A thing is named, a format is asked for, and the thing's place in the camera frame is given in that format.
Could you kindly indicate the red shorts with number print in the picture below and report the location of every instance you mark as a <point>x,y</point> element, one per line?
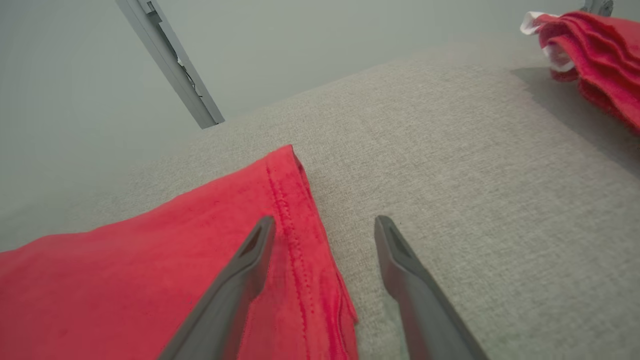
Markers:
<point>605,65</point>

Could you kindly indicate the red white striped garment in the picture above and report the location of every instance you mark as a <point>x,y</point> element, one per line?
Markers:
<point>125,280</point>

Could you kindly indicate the grey metal partition post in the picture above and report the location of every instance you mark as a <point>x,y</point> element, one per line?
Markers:
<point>175,65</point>

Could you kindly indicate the grey metal fixture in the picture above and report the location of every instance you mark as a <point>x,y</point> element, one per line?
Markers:
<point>599,6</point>

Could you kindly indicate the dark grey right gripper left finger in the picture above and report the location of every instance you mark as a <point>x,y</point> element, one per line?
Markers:
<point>225,300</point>

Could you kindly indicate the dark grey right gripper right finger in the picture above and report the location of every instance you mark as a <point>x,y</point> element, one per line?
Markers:
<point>425,310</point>

